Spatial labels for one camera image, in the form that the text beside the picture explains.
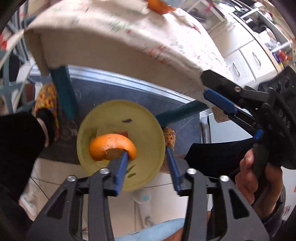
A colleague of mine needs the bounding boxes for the orange peel piece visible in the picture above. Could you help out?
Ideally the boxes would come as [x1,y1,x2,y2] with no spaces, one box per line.
[147,0,177,15]
[89,133,137,161]

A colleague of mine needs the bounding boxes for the yellow plastic trash bin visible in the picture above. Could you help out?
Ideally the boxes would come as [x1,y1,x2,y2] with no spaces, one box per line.
[76,100,166,192]

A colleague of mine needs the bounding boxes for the white kitchen cabinets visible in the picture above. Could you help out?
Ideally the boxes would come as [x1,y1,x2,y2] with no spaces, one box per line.
[180,1,293,88]

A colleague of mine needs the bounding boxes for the person right hand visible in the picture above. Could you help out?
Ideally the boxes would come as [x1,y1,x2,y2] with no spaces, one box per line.
[235,148,284,218]

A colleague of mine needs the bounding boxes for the teal table leg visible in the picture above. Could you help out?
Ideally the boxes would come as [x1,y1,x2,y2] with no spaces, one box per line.
[49,66,78,120]
[156,100,208,128]

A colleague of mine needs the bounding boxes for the colourful right slipper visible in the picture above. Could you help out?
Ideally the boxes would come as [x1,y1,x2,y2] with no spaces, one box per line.
[163,127,176,150]

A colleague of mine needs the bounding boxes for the colourful slipper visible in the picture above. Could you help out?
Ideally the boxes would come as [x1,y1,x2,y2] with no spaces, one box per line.
[163,127,176,150]
[34,82,60,143]

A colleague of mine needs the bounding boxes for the colourful left slipper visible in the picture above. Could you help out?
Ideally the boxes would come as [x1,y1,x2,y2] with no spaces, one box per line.
[34,82,60,143]

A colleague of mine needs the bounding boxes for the floral tablecloth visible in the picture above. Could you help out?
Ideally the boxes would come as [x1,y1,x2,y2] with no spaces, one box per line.
[23,0,232,123]

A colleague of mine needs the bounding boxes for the folding chair rack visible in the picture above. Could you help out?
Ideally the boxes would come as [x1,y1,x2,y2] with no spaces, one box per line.
[1,1,37,115]

